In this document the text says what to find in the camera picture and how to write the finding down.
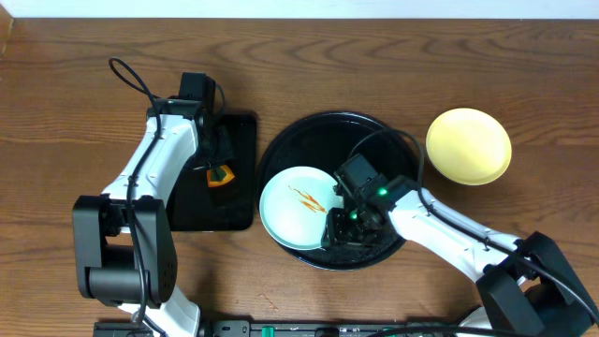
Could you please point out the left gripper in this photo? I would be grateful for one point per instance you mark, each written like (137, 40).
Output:
(217, 153)

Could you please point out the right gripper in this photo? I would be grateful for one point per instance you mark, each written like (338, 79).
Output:
(338, 229)

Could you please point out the orange green sponge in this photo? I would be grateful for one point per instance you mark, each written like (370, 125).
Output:
(219, 176)

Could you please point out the light blue plate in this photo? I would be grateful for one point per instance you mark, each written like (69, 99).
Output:
(294, 205)

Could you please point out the yellow plate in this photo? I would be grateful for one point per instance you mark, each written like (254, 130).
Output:
(468, 146)

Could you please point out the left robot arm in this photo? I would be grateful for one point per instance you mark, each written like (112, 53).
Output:
(125, 254)

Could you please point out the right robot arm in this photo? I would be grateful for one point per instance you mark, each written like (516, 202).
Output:
(527, 286)

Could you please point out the black rectangular tray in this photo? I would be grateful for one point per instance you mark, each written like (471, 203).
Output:
(195, 206)

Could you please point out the round black tray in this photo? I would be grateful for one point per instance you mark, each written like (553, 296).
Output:
(323, 141)

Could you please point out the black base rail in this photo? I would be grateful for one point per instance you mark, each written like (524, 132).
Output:
(243, 328)

